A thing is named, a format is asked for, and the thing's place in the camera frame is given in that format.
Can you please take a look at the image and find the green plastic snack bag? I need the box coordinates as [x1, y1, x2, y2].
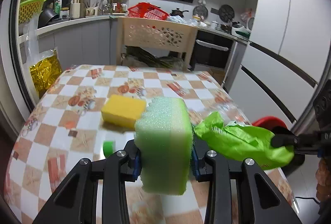
[194, 111, 295, 170]

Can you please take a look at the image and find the white detergent bottle green cap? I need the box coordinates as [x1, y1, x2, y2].
[103, 140, 115, 158]

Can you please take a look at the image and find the yellow sponge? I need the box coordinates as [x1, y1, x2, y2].
[101, 95, 146, 130]

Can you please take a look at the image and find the green sponge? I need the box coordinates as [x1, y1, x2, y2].
[134, 96, 193, 195]

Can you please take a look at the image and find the red trash bin black liner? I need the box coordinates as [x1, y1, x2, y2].
[252, 116, 287, 131]

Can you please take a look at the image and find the checkered tablecloth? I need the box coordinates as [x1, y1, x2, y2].
[3, 64, 296, 224]

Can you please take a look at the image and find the white refrigerator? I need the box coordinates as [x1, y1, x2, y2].
[228, 0, 330, 129]

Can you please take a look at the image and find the cardboard box on floor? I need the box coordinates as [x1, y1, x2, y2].
[208, 68, 225, 85]

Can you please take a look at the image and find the gold foil bag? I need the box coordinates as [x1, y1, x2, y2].
[29, 49, 62, 98]

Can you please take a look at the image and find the black built-in oven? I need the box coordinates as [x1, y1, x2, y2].
[190, 31, 233, 70]

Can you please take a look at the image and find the beige plastic perforated rack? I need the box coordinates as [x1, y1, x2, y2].
[116, 17, 198, 71]

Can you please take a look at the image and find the green plastic colander basket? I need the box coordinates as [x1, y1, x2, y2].
[18, 0, 46, 24]

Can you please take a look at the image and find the red plastic basket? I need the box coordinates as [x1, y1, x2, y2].
[128, 2, 168, 20]

